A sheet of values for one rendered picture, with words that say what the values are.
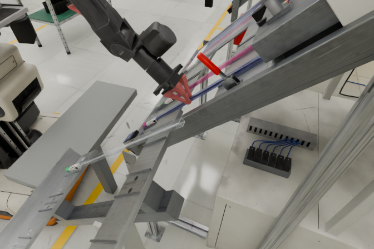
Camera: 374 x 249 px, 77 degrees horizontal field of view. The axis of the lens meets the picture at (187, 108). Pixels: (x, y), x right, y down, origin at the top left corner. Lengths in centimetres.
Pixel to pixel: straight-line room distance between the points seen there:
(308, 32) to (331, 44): 5
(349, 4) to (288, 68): 12
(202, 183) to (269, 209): 77
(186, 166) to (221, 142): 33
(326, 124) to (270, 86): 74
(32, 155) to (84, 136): 20
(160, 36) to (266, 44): 25
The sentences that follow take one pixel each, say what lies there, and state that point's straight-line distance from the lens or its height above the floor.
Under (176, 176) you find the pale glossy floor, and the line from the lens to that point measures 158.
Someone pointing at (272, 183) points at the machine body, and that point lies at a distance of 90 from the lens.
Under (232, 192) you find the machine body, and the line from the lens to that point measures 84.
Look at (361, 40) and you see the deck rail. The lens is 42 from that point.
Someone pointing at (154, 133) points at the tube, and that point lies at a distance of 45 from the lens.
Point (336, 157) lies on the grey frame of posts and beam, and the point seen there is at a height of 101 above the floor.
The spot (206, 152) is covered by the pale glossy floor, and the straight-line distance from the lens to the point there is 168.
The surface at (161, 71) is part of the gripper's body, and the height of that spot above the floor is 101.
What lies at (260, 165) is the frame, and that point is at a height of 65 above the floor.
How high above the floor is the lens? 136
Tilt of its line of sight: 44 degrees down
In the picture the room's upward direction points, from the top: straight up
